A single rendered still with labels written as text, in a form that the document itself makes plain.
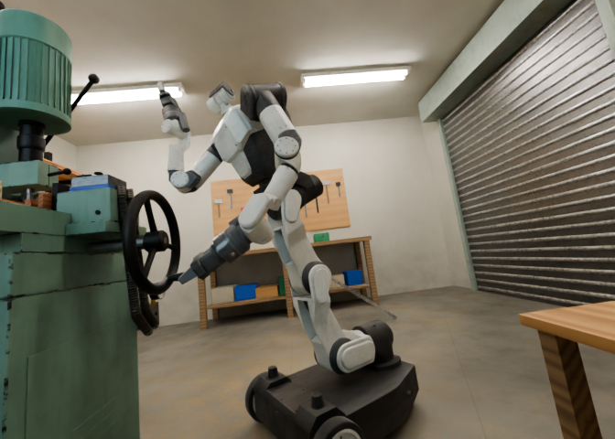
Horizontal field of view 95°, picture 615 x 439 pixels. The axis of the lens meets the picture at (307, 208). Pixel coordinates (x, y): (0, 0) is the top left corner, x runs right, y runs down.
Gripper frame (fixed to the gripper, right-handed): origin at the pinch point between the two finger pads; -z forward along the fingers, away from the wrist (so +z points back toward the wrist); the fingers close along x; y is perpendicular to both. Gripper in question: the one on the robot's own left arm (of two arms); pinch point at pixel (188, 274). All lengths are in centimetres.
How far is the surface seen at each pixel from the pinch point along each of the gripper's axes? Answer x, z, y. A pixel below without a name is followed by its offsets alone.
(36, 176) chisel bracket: 8.7, -16.4, 45.2
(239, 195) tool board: 346, 14, 0
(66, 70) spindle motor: 21, 5, 70
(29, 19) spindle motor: 17, 7, 84
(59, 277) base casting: -7.2, -20.1, 18.8
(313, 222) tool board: 318, 78, -94
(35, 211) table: -9.7, -12.7, 32.9
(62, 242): -4.2, -16.0, 25.2
